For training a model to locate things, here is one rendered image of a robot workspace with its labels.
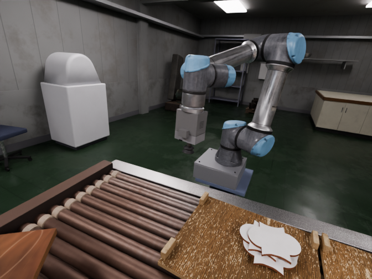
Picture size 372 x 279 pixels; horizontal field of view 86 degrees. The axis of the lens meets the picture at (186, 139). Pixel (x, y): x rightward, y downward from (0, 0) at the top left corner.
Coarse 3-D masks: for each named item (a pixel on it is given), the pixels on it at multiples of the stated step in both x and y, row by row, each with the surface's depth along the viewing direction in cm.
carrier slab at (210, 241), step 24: (192, 216) 72; (216, 216) 73; (240, 216) 74; (264, 216) 74; (192, 240) 63; (216, 240) 63; (240, 240) 64; (168, 264) 55; (192, 264) 55; (216, 264) 56; (240, 264) 56; (312, 264) 58
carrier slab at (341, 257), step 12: (324, 252) 61; (336, 252) 62; (348, 252) 62; (360, 252) 62; (324, 264) 58; (336, 264) 58; (348, 264) 58; (360, 264) 58; (324, 276) 55; (336, 276) 55; (348, 276) 55; (360, 276) 55
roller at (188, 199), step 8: (112, 176) 98; (120, 176) 97; (128, 176) 97; (136, 184) 94; (144, 184) 92; (152, 184) 92; (160, 192) 89; (168, 192) 88; (176, 192) 87; (184, 200) 85; (192, 200) 84
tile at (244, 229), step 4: (244, 224) 66; (248, 224) 66; (256, 224) 66; (240, 228) 64; (244, 228) 64; (248, 228) 64; (240, 232) 62; (244, 232) 62; (244, 236) 61; (244, 240) 60; (248, 240) 60; (252, 244) 59; (252, 248) 57; (256, 248) 57; (260, 252) 57; (268, 256) 56; (272, 256) 55
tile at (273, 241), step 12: (252, 228) 63; (264, 228) 64; (276, 228) 64; (252, 240) 59; (264, 240) 59; (276, 240) 59; (288, 240) 60; (264, 252) 55; (276, 252) 56; (288, 252) 56
